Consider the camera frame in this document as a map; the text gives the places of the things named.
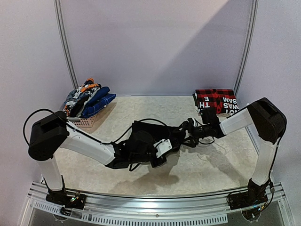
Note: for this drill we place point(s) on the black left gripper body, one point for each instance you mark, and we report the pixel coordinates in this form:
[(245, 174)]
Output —
[(162, 160)]

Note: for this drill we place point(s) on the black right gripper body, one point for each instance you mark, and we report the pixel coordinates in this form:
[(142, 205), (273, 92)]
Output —
[(194, 131)]

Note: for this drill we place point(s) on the black t-shirt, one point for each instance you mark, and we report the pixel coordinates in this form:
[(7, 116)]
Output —
[(159, 132)]

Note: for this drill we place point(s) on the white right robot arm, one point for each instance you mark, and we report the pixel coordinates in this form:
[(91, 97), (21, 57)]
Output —
[(270, 124)]

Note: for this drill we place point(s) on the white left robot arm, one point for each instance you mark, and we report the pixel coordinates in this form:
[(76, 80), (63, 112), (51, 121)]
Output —
[(56, 131)]

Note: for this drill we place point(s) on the camouflage orange garment pile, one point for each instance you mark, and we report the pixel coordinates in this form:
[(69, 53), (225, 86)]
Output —
[(77, 98)]

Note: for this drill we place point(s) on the red black plaid shirt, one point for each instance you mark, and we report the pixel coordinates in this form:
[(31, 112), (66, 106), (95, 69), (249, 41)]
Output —
[(223, 101)]

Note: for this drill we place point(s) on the blue plaid garment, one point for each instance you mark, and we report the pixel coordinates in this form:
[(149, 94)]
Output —
[(98, 102)]

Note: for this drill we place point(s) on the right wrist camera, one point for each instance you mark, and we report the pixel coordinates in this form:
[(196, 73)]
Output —
[(192, 122)]

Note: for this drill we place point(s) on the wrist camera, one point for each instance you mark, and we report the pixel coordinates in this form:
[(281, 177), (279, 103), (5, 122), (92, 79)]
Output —
[(192, 122), (162, 147)]

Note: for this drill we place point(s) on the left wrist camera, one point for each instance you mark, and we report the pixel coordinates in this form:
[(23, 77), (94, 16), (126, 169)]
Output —
[(162, 147)]

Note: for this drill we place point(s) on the right aluminium frame post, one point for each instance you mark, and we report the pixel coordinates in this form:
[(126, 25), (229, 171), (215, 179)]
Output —
[(248, 42)]

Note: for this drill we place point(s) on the aluminium frame post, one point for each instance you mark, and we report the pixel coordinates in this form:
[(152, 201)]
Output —
[(248, 42), (64, 43)]

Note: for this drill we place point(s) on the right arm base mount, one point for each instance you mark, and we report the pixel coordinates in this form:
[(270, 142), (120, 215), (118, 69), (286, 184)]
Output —
[(240, 200)]

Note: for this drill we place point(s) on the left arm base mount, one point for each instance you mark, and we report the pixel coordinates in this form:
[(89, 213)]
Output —
[(61, 197)]

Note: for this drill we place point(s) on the aluminium front rail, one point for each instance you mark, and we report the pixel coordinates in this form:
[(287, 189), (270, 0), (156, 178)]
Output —
[(209, 209)]

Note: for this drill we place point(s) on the left aluminium frame post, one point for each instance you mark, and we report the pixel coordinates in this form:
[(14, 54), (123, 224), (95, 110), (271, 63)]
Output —
[(64, 43)]

